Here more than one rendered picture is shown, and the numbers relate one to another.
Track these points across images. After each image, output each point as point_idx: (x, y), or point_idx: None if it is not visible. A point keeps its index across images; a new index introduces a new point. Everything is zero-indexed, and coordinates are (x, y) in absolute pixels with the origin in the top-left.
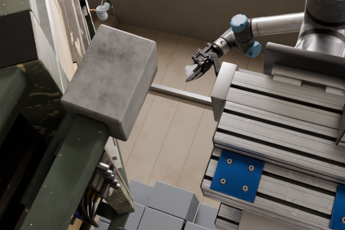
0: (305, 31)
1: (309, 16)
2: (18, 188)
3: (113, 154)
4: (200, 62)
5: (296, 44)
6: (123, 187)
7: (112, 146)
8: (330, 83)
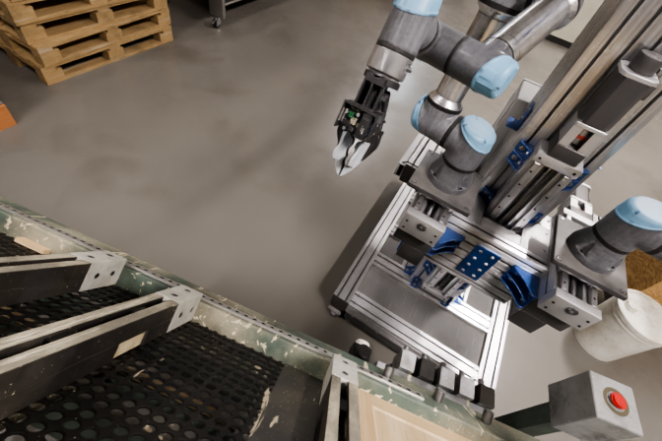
0: (628, 252)
1: (644, 252)
2: None
3: (200, 297)
4: (379, 142)
5: (616, 258)
6: (83, 239)
7: (193, 299)
8: None
